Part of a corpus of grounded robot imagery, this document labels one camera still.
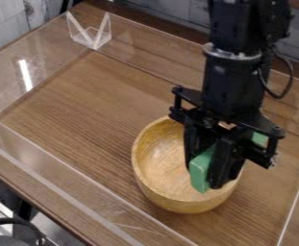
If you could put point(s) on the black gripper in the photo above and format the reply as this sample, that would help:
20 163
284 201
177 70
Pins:
226 105

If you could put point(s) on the green rectangular block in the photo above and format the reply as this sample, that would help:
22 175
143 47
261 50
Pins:
253 149

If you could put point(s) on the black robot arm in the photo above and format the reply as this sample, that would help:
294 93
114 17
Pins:
248 25

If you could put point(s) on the brown wooden bowl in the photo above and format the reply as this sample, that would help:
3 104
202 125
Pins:
161 174

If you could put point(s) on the clear acrylic tray enclosure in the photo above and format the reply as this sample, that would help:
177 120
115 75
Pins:
83 83

